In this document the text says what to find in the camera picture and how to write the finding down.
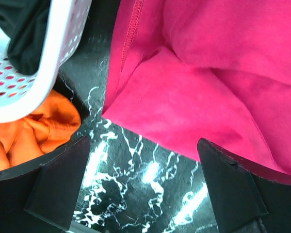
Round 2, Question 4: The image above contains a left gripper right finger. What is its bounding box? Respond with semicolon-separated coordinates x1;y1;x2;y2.
197;138;291;233

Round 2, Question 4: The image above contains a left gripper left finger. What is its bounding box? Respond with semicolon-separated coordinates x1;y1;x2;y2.
0;136;90;233

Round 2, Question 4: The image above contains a magenta pink towel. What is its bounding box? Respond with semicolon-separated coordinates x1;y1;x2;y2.
102;0;291;175

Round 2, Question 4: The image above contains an orange folded towel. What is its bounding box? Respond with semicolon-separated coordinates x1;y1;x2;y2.
0;90;81;171

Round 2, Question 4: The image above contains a white plastic laundry basket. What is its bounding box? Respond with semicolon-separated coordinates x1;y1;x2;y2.
0;0;92;123

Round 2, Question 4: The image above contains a black towel in basket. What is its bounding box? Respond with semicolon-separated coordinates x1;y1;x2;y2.
0;0;50;75

